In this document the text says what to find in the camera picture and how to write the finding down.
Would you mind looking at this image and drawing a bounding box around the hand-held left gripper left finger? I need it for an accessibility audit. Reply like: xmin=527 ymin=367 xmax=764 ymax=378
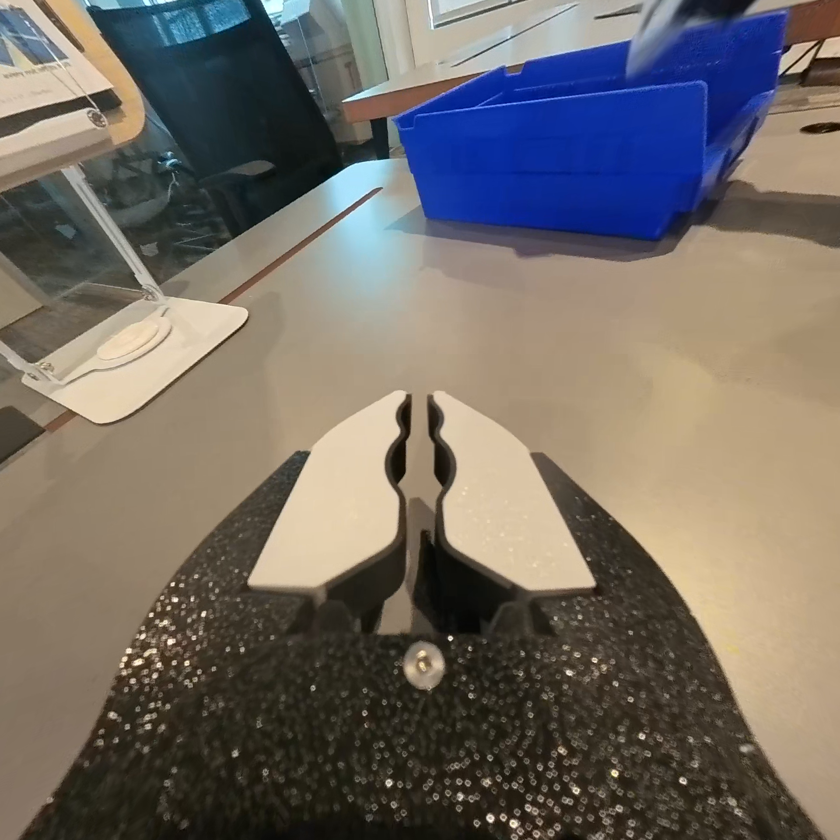
xmin=246 ymin=390 xmax=413 ymax=601

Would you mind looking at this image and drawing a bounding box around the blue plastic bin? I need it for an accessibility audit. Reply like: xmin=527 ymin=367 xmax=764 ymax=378
xmin=392 ymin=10 xmax=788 ymax=240

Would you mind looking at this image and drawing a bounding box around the grey table brown edge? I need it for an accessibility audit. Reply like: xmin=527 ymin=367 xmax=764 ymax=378
xmin=341 ymin=13 xmax=657 ymax=161

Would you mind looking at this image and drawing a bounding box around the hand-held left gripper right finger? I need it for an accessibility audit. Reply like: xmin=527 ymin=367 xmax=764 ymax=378
xmin=427 ymin=390 xmax=598 ymax=599

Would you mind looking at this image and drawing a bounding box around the black flat mat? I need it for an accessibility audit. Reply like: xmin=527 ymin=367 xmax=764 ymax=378
xmin=0 ymin=406 xmax=46 ymax=463

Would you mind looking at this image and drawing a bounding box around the black mesh office chair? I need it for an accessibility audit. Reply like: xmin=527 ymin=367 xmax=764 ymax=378
xmin=88 ymin=0 xmax=343 ymax=238

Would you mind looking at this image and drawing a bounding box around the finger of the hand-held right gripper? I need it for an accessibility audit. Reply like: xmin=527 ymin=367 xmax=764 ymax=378
xmin=626 ymin=0 xmax=690 ymax=74

